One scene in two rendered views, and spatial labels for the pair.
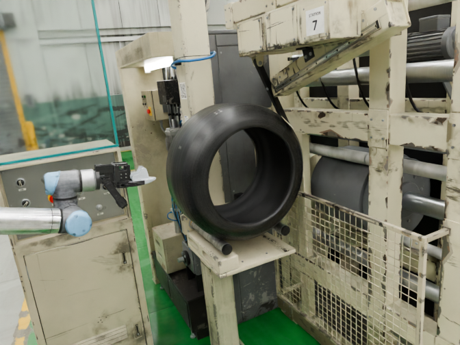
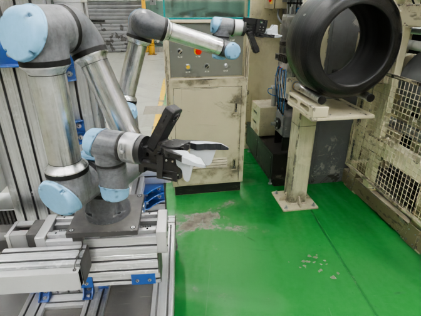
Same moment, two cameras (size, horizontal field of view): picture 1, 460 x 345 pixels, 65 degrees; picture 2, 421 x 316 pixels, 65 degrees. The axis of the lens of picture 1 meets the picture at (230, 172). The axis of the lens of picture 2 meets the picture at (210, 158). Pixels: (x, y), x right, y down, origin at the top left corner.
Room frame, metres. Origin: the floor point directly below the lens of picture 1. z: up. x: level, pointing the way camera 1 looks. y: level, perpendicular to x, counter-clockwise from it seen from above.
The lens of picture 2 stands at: (-0.53, 0.11, 1.37)
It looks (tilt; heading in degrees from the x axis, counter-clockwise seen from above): 25 degrees down; 17
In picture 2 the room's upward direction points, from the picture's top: straight up
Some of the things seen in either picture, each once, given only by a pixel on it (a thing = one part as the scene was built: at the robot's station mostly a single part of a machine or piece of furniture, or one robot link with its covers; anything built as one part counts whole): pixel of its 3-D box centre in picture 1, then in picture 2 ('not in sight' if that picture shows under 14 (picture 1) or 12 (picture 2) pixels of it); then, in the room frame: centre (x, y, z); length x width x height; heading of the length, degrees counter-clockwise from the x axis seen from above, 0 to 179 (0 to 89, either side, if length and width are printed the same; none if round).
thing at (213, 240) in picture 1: (209, 235); (308, 92); (1.44, 0.11, 0.90); 0.35 x 0.05 x 0.05; 26
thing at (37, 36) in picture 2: not in sight; (57, 118); (0.15, 0.73, 1.09); 0.15 x 0.12 x 0.55; 175
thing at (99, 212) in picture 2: not in sight; (106, 199); (0.29, 0.72, 0.77); 0.15 x 0.15 x 0.10
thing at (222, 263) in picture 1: (210, 248); (306, 103); (1.45, 0.12, 0.83); 0.36 x 0.09 x 0.06; 26
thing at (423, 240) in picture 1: (330, 274); (398, 142); (1.44, -0.41, 0.65); 0.90 x 0.02 x 0.70; 26
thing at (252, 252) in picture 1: (239, 246); (327, 108); (1.51, -0.01, 0.80); 0.37 x 0.36 x 0.02; 116
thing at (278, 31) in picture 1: (300, 29); not in sight; (1.52, -0.33, 1.71); 0.61 x 0.25 x 0.15; 26
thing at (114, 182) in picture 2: not in sight; (116, 176); (0.16, 0.58, 0.94); 0.11 x 0.08 x 0.11; 175
